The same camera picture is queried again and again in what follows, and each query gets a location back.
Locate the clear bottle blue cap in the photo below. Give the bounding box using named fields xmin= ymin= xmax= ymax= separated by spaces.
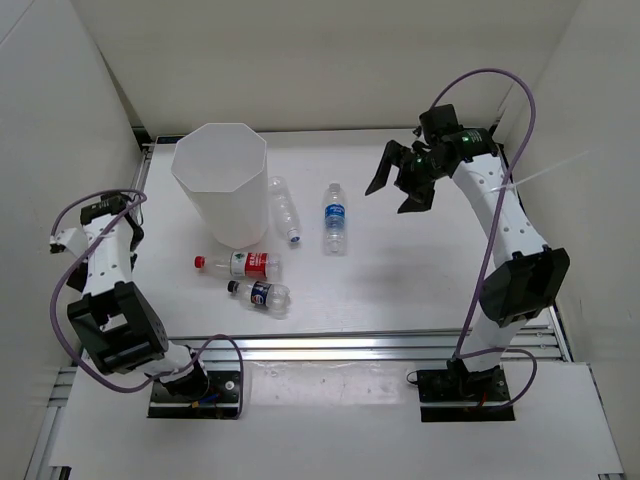
xmin=268 ymin=176 xmax=301 ymax=244

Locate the white front panel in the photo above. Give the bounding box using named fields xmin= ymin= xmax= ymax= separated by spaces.
xmin=50 ymin=362 xmax=623 ymax=479

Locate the white octagonal plastic bin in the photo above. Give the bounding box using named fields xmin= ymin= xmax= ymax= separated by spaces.
xmin=171 ymin=123 xmax=269 ymax=250

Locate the Pepsi bottle black cap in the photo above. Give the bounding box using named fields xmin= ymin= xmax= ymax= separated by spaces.
xmin=227 ymin=280 xmax=291 ymax=316

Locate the clear bottle blue label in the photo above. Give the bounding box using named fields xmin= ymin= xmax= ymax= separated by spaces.
xmin=323 ymin=182 xmax=347 ymax=256

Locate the aluminium frame rail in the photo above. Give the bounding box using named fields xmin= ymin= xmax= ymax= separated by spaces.
xmin=24 ymin=127 xmax=574 ymax=480

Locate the red label bottle red cap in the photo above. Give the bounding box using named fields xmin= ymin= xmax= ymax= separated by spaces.
xmin=194 ymin=251 xmax=282 ymax=281

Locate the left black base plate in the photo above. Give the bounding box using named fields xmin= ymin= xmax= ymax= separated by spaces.
xmin=147 ymin=362 xmax=244 ymax=420

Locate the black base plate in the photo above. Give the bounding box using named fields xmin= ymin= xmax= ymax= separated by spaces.
xmin=410 ymin=365 xmax=515 ymax=423
xmin=147 ymin=362 xmax=244 ymax=420

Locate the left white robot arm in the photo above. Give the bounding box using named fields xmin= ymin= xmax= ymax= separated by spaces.
xmin=49 ymin=189 xmax=210 ymax=400

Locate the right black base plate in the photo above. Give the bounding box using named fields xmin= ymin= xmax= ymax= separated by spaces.
xmin=410 ymin=365 xmax=515 ymax=423

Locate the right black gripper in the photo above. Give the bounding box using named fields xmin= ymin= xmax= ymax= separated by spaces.
xmin=365 ymin=140 xmax=447 ymax=214

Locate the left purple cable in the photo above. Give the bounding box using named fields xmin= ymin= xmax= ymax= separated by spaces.
xmin=51 ymin=188 xmax=246 ymax=419

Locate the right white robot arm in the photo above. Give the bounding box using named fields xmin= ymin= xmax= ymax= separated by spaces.
xmin=366 ymin=104 xmax=570 ymax=400

